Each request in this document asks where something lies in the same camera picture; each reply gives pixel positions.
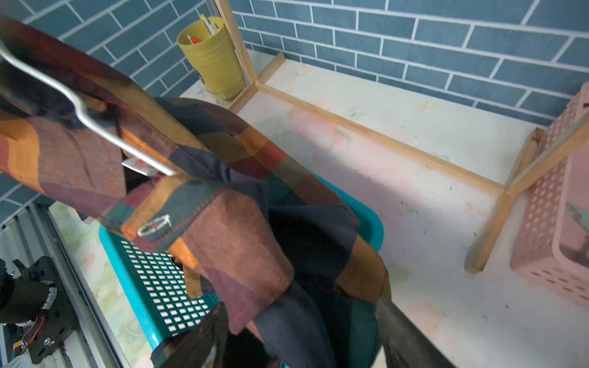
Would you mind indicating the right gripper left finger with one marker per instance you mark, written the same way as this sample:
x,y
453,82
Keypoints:
x,y
202,346

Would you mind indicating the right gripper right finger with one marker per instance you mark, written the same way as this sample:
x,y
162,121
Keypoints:
x,y
404,345

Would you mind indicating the plaid long-sleeve shirt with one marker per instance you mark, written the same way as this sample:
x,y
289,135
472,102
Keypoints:
x,y
280,249

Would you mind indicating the white wire hanger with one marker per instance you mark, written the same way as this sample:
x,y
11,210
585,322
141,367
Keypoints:
x,y
81,111

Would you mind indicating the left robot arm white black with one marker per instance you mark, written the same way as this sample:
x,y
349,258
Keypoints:
x,y
23,299

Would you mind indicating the teal plastic basket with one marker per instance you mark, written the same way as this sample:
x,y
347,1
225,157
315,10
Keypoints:
x,y
156,290

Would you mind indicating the pink plastic basket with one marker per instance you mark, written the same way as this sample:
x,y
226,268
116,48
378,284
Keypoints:
x,y
548,239

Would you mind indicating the yellow cup with pens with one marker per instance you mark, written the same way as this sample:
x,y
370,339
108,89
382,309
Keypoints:
x,y
210,51

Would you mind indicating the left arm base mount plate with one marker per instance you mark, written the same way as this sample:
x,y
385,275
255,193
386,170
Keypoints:
x,y
55,326

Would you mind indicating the wooden clothes rack frame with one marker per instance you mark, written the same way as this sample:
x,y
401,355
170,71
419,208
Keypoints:
x,y
527,169

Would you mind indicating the aluminium rail frame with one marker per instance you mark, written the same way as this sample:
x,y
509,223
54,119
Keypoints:
x,y
29,235

